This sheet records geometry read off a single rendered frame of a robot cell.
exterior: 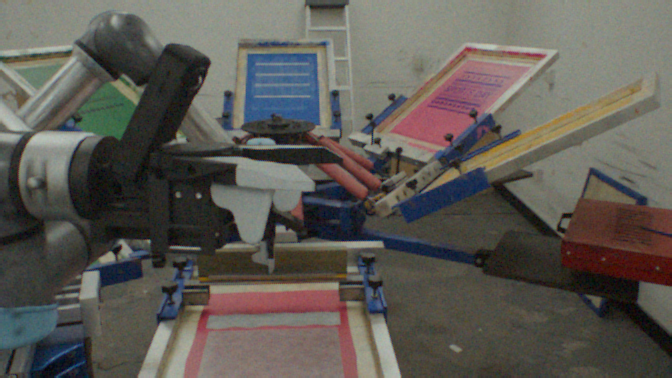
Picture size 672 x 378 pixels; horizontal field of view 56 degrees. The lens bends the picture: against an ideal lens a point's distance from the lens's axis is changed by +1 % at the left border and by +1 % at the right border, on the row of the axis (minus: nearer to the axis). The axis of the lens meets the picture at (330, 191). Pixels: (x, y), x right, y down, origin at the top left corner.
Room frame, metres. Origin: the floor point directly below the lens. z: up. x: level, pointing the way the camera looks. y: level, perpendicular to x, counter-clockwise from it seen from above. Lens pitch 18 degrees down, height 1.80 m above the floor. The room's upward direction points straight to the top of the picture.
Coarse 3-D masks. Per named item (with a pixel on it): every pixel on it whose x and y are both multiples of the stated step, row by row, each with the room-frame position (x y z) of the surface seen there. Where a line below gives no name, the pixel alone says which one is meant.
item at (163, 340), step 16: (352, 272) 1.75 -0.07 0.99; (176, 320) 1.46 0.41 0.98; (368, 320) 1.49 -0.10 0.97; (384, 320) 1.45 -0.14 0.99; (160, 336) 1.37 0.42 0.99; (384, 336) 1.37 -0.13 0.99; (160, 352) 1.30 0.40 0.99; (384, 352) 1.30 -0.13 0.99; (144, 368) 1.23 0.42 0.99; (160, 368) 1.25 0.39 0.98; (384, 368) 1.23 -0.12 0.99
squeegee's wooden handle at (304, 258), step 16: (208, 256) 1.54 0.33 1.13; (224, 256) 1.55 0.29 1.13; (240, 256) 1.55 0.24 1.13; (288, 256) 1.56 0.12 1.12; (304, 256) 1.56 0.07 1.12; (320, 256) 1.56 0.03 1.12; (336, 256) 1.56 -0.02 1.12; (208, 272) 1.54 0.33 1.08; (224, 272) 1.55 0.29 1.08; (240, 272) 1.55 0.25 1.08; (256, 272) 1.55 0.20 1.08; (336, 272) 1.56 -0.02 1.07
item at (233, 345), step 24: (216, 312) 1.55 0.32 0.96; (240, 312) 1.55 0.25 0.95; (264, 312) 1.55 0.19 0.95; (216, 336) 1.43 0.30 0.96; (240, 336) 1.43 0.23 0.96; (264, 336) 1.43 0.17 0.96; (192, 360) 1.32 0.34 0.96; (216, 360) 1.32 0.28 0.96; (240, 360) 1.32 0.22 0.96; (264, 360) 1.32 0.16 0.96
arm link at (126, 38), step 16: (112, 16) 1.32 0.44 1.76; (128, 16) 1.32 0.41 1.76; (96, 32) 1.32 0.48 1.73; (112, 32) 1.29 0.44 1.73; (128, 32) 1.29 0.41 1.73; (144, 32) 1.30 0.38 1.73; (112, 48) 1.28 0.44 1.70; (128, 48) 1.27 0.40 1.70; (144, 48) 1.28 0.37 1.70; (160, 48) 1.30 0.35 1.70; (112, 64) 1.31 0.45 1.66; (128, 64) 1.27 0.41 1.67; (144, 64) 1.27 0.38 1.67; (144, 80) 1.28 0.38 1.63; (192, 112) 1.32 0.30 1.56; (208, 112) 1.36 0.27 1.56; (192, 128) 1.33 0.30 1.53; (208, 128) 1.34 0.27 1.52
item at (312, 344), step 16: (288, 304) 1.60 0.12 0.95; (304, 304) 1.60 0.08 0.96; (320, 304) 1.60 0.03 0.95; (336, 304) 1.60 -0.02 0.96; (288, 336) 1.43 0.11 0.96; (304, 336) 1.43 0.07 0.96; (320, 336) 1.43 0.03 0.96; (336, 336) 1.43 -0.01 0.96; (288, 352) 1.35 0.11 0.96; (304, 352) 1.35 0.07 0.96; (320, 352) 1.35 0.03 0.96; (336, 352) 1.35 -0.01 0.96; (352, 352) 1.35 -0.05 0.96; (272, 368) 1.28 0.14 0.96; (288, 368) 1.28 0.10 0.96; (304, 368) 1.28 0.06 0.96; (320, 368) 1.28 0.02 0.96; (336, 368) 1.28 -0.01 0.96; (352, 368) 1.28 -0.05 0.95
